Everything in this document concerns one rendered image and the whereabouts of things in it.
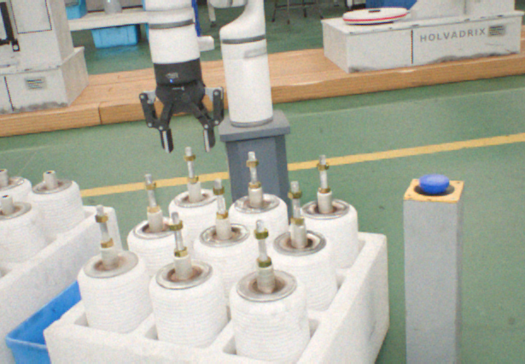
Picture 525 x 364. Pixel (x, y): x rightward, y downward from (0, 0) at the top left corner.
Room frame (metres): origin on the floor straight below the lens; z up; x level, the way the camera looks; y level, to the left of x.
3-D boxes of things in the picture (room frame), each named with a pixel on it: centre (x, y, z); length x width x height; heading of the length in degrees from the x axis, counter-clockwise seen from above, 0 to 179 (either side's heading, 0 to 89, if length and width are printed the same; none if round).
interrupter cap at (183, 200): (0.98, 0.12, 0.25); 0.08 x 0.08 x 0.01
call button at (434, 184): (0.77, -0.23, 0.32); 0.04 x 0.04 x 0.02
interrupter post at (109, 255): (0.77, 0.22, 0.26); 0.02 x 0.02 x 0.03
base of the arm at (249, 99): (1.27, 0.01, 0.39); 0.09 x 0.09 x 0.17; 4
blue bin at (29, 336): (0.93, 0.32, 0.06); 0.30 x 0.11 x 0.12; 156
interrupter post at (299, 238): (0.77, -0.04, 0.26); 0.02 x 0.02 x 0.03
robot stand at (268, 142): (1.27, 0.01, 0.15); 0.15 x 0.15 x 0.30; 4
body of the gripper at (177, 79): (0.98, 0.12, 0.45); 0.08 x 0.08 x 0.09
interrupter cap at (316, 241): (0.77, -0.04, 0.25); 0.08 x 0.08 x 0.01
